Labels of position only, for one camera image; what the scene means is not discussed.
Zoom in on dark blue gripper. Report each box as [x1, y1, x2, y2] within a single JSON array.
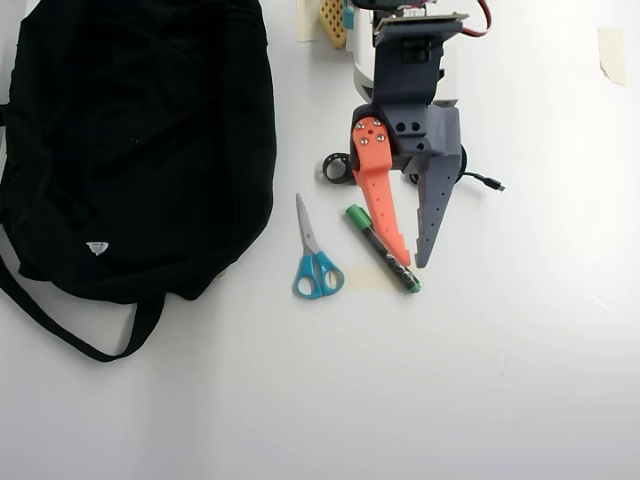
[[348, 25, 462, 272]]

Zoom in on green marker with black barrel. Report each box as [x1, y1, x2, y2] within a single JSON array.
[[344, 203, 423, 295]]

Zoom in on black fabric bag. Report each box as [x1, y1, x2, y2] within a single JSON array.
[[0, 0, 279, 364]]

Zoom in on yellow perforated base block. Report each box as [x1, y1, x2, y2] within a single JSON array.
[[318, 0, 349, 50]]

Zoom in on white plastic cylinder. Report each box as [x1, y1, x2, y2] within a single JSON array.
[[295, 0, 321, 44]]

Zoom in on beige masking tape strip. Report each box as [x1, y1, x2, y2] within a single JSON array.
[[597, 27, 629, 87]]

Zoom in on black ring strap clip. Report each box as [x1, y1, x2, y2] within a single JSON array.
[[321, 151, 355, 188]]

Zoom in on black coiled USB cable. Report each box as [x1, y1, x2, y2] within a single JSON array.
[[457, 145, 507, 194]]

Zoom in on blue-handled scissors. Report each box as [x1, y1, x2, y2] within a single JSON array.
[[292, 193, 346, 301]]

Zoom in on camera circuit board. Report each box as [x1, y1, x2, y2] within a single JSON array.
[[372, 9, 471, 33]]

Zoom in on red white servo wire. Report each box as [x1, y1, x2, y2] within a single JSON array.
[[452, 0, 494, 39]]

